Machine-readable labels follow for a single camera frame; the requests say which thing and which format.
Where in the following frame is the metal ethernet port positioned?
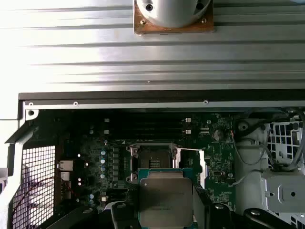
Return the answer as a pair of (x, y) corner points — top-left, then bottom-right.
(58, 159), (74, 172)

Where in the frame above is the silver green CPU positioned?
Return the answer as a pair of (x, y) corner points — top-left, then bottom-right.
(137, 167), (199, 229)

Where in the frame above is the grey metal drive cage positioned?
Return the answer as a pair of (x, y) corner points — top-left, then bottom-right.
(259, 116), (305, 225)

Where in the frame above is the metal socket cover frame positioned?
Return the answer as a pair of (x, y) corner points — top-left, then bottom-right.
(173, 146), (206, 190)

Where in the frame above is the green motherboard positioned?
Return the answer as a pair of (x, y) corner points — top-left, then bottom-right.
(56, 112), (237, 229)

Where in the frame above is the CPU socket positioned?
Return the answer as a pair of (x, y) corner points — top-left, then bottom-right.
(130, 142), (183, 186)

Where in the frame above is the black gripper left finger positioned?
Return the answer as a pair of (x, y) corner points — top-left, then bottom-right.
(42, 201), (142, 229)

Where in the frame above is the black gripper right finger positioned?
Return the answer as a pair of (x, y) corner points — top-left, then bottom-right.
(199, 202), (300, 229)

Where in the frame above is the brown square mounting plate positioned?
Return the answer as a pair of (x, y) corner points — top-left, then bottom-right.
(132, 4), (214, 35)

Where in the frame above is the black RAM slot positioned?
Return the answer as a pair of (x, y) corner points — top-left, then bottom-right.
(104, 122), (192, 128)
(104, 133), (192, 138)
(104, 117), (192, 123)
(104, 128), (192, 134)

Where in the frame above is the black PC case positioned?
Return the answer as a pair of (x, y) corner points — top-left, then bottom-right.
(4, 92), (305, 229)

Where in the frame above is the round silver coin battery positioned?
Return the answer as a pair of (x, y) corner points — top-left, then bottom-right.
(212, 128), (225, 142)

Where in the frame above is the grey wire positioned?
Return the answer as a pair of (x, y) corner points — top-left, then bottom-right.
(232, 137), (271, 166)

